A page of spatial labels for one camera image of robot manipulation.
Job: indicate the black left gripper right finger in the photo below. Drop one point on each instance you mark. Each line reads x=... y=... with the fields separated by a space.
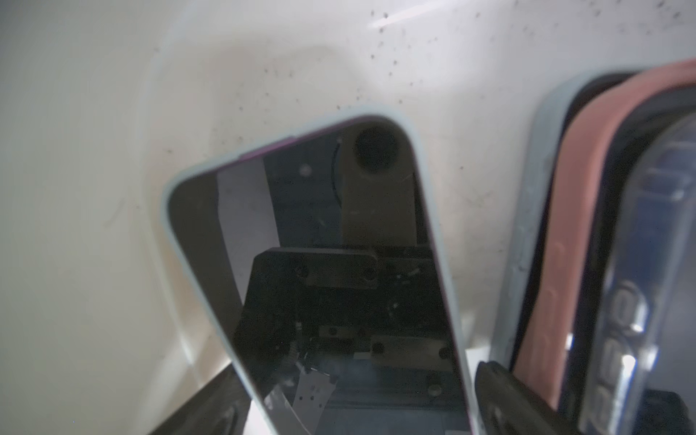
x=507 y=406

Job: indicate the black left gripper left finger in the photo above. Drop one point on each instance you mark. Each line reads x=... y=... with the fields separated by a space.
x=221 y=407

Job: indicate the white plastic storage box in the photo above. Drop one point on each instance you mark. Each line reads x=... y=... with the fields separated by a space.
x=104 y=102

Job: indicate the phone with clear case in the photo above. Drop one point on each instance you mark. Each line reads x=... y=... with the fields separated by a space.
x=654 y=227

